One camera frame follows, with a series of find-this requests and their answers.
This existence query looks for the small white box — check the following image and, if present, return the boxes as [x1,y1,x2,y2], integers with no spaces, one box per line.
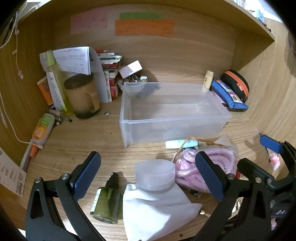
[118,60,143,79]

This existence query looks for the frosted white round jar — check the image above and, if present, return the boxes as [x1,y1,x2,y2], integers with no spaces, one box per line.
[134,159,176,192]

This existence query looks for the pink paper note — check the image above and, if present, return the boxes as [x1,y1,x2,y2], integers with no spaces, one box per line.
[70,8,108,35]

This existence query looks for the pink braided rope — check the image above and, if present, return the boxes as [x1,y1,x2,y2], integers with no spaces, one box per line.
[174,148,238,194]

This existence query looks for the cream small bottle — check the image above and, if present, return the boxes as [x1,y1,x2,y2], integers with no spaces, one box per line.
[202,70,214,93]

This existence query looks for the mint green tube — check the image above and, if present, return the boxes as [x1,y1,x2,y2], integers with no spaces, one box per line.
[165,138,199,149]

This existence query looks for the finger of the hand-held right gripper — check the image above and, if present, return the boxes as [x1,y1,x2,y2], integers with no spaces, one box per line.
[259,136,296,163]
[237,158,275,183]

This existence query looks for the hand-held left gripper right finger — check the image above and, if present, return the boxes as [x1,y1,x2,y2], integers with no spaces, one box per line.
[192,151,273,241]

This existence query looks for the orange paper note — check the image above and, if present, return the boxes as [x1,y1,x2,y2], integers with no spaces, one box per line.
[115,20,174,37]

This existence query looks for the white cable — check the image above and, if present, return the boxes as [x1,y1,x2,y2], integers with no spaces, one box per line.
[0,5,44,149]

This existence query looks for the white printed card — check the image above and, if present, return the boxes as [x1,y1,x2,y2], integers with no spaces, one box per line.
[0,146,27,197]

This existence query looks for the small pink toy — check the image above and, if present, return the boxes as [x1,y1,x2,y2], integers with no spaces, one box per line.
[268,152,281,171]

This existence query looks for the brown ceramic mug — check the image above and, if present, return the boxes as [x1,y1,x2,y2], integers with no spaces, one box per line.
[63,74,101,120]

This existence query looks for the yellow-green tall bottle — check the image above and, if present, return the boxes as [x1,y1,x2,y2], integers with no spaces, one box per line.
[46,50,74,116]

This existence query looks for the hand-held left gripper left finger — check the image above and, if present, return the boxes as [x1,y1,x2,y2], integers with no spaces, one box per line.
[25,151,107,241]

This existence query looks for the white green orange tube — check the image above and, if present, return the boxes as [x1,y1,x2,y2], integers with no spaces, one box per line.
[31,113,55,149]

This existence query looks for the wooden desktop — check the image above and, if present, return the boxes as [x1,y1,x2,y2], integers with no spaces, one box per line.
[20,74,281,241]

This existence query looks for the clear plastic storage box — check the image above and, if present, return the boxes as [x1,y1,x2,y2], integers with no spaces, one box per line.
[119,82,232,148]

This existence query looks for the brown woven cord charm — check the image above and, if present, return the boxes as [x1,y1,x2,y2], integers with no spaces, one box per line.
[172,137,225,164]

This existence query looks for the orange white pen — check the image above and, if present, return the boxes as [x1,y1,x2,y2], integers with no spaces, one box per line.
[20,142,40,173]

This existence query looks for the dark green dropper bottle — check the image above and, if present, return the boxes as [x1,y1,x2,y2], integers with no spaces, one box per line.
[90,172,123,224]

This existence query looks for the white printed paper sheet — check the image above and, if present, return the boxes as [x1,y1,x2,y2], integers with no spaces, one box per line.
[39,46,91,76]

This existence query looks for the clear plastic bag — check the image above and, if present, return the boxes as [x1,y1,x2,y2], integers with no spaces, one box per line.
[215,134,240,163]

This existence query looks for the green paper note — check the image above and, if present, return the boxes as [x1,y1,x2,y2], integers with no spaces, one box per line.
[119,11,162,21]

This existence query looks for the stack of red white boxes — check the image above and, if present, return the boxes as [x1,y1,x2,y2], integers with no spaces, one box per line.
[95,49,123,99]

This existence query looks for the black orange round case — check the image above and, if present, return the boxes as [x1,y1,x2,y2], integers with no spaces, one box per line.
[220,70,250,103]

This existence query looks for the white cloth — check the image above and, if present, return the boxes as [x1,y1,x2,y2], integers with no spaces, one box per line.
[122,182,203,241]

